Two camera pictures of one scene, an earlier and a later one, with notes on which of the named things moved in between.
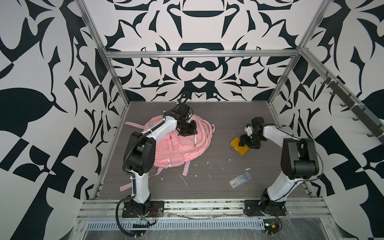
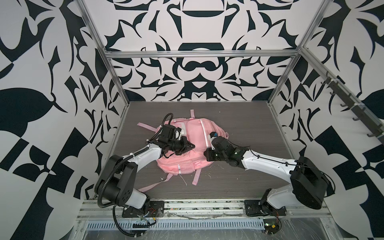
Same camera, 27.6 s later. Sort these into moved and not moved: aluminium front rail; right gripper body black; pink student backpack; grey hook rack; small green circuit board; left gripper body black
Moved: pink student backpack; right gripper body black; left gripper body black
Not moved: small green circuit board; grey hook rack; aluminium front rail
